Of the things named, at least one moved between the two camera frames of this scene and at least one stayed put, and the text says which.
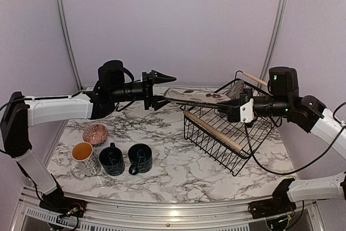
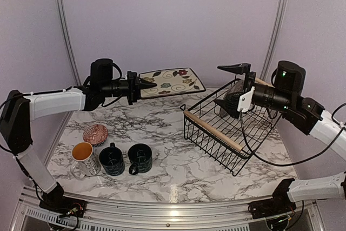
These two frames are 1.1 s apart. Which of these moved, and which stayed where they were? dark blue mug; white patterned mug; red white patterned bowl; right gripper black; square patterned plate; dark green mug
Moved: square patterned plate; right gripper black
Stayed: white patterned mug; dark blue mug; dark green mug; red white patterned bowl
